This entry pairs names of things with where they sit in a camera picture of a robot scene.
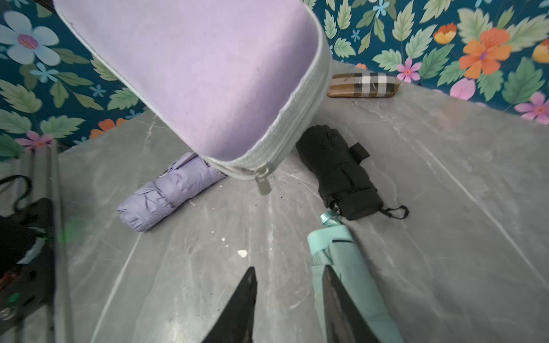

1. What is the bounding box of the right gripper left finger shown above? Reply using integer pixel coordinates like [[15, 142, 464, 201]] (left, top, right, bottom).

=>
[[202, 267, 257, 343]]

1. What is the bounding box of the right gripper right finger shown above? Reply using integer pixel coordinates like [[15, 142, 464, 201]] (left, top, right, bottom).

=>
[[323, 265, 380, 343]]

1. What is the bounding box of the lilac umbrella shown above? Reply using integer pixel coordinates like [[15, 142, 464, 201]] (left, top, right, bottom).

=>
[[117, 152, 226, 232]]

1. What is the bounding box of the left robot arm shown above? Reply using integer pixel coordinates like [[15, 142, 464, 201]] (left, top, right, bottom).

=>
[[1, 174, 56, 342]]

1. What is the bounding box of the mint green folded umbrella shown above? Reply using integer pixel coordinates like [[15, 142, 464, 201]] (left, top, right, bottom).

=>
[[307, 211, 404, 342]]

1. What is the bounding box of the black folded umbrella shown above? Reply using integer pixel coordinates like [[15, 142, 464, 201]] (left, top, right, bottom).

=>
[[296, 125, 410, 221]]

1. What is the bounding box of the plaid folded umbrella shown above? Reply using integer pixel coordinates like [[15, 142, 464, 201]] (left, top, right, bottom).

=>
[[327, 72, 400, 98]]

